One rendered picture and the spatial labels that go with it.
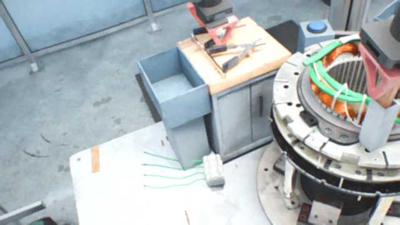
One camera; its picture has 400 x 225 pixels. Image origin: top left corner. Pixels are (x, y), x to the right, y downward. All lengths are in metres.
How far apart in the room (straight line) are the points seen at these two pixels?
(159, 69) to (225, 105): 0.19
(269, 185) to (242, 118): 0.18
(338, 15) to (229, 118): 0.48
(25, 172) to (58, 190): 0.28
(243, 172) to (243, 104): 0.19
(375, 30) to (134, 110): 1.97
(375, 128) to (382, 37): 0.16
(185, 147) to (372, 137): 0.46
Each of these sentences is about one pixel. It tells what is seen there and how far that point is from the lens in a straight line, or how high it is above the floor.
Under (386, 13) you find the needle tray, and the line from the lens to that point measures 0.99.
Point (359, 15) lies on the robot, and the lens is 1.12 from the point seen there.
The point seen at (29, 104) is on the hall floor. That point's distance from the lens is 2.74.
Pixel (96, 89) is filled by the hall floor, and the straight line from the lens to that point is 2.57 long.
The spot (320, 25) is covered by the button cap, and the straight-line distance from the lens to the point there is 0.93.
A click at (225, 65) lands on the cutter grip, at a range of 0.72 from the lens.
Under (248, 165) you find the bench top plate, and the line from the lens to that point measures 0.93.
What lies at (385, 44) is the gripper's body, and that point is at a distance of 0.43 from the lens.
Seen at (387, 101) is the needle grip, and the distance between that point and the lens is 0.52.
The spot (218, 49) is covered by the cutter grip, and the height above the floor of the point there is 1.09.
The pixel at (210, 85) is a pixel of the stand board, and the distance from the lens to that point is 0.72.
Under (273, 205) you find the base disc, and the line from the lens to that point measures 0.85.
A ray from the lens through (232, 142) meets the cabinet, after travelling 0.90.
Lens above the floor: 1.54
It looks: 46 degrees down
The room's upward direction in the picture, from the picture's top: 11 degrees counter-clockwise
